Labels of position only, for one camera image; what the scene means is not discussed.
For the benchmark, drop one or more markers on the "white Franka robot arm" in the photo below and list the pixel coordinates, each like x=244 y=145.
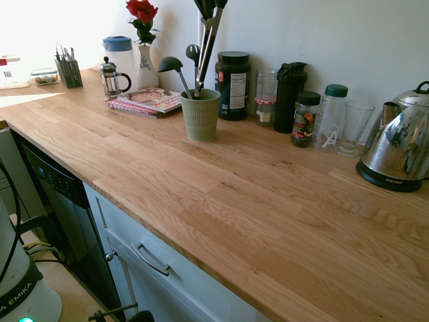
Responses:
x=16 y=278

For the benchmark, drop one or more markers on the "green ribbed utensil holder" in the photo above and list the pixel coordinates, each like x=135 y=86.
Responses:
x=201 y=117

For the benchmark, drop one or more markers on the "metal tongs with black tips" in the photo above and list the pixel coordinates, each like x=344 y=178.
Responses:
x=208 y=43

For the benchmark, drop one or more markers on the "small jar red checkered lid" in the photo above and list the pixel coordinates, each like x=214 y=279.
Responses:
x=265 y=112

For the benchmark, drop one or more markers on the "black protein powder tub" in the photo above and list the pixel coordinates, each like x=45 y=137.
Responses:
x=233 y=87

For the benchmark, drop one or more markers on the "cookbook with pizza cover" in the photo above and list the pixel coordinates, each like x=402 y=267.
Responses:
x=154 y=99

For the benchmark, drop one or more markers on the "tall empty glass jar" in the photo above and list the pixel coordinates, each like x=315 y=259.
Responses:
x=266 y=84

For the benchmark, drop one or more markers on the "black shaker bottle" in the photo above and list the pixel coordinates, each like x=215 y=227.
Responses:
x=288 y=100

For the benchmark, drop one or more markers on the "red striped book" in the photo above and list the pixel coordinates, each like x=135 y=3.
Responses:
x=134 y=109

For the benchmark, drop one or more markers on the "spice jar with black lid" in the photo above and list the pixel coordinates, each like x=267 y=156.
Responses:
x=304 y=124

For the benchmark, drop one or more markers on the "black ladle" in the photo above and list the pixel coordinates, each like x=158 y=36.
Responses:
x=169 y=63

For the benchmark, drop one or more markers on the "black slotted spoon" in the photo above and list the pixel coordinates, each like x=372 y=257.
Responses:
x=193 y=52

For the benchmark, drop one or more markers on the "white vase with blue flowers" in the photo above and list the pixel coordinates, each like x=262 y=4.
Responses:
x=146 y=70

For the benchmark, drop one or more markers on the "clear bottle with green lid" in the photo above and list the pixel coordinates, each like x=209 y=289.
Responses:
x=330 y=117

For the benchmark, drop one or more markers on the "glass french press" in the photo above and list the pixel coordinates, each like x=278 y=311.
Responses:
x=112 y=80

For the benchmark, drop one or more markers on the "round metal cabinet knob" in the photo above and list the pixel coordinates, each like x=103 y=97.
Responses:
x=110 y=256

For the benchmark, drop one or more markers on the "footed drinking glass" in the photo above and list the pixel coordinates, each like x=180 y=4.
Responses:
x=355 y=127

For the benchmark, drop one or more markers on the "white pitcher with blue lid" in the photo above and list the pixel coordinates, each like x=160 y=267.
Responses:
x=117 y=50

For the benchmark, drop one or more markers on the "black dishwasher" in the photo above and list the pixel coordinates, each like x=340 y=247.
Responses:
x=63 y=208

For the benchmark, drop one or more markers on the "red rose with leaves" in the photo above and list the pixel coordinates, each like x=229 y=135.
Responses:
x=142 y=11

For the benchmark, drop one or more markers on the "black kettle base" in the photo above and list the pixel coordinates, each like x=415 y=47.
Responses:
x=385 y=181

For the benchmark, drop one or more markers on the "black metal clamp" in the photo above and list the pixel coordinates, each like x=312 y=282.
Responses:
x=134 y=316

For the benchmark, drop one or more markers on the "metal cutlery piece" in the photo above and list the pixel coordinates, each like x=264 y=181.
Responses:
x=59 y=53
x=72 y=54

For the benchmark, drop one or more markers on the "stainless steel electric kettle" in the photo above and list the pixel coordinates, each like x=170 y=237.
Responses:
x=399 y=141

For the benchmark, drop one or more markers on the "glass food container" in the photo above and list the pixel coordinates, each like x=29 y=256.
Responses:
x=44 y=77

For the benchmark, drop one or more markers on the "white box with red clip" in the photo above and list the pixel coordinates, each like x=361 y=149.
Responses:
x=10 y=72

